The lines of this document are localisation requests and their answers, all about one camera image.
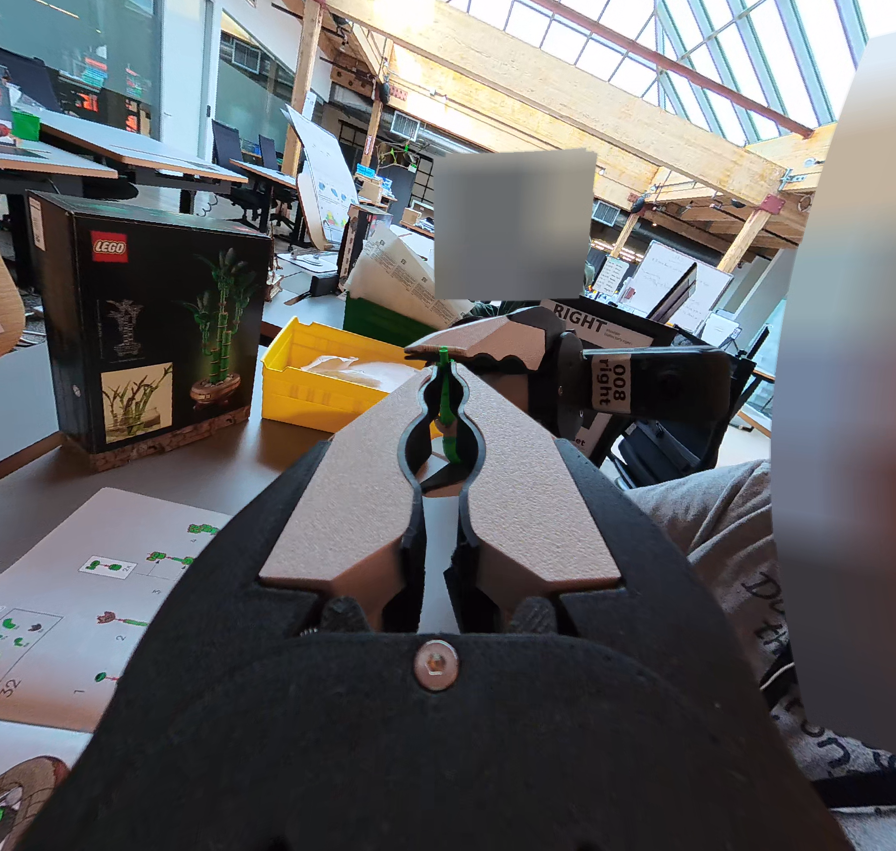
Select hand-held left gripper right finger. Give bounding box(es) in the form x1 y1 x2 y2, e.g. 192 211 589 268
455 361 624 633

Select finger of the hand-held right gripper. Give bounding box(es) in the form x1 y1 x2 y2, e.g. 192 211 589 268
405 315 522 362
462 320 554 377

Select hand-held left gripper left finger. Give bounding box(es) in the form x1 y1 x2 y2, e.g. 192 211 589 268
259 369 429 633

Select green bamboo stem piece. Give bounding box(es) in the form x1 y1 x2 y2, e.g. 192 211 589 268
433 347 466 470

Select green plastic bin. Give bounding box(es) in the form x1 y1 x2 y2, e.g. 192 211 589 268
343 291 463 349

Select folded paper sheets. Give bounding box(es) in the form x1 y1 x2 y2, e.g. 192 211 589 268
346 224 477 330

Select whiteboard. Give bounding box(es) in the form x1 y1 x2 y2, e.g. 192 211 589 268
622 238 736 339

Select clear plastic bag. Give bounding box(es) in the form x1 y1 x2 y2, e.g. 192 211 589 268
301 354 429 395

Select yellow plastic bin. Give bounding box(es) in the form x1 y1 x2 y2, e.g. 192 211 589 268
260 316 449 440

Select dark standing box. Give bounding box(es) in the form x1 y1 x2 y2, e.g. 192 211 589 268
338 203 393 286

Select person's grey printed sweatshirt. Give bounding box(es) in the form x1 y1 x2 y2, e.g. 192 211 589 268
626 459 896 851

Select white poster board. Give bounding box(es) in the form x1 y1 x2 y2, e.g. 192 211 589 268
282 104 366 251

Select black office chair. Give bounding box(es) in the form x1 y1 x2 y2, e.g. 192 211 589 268
256 134 296 230
211 120 247 209

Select black bamboo-print box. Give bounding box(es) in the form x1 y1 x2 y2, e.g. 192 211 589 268
27 190 275 475

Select building instruction booklet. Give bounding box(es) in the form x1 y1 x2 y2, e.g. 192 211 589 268
0 487 233 774

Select white desk with wood edge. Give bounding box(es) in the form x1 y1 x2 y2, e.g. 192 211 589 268
38 110 251 188
0 139 120 199

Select brown brick pot model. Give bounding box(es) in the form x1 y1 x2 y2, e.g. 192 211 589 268
0 756 72 851

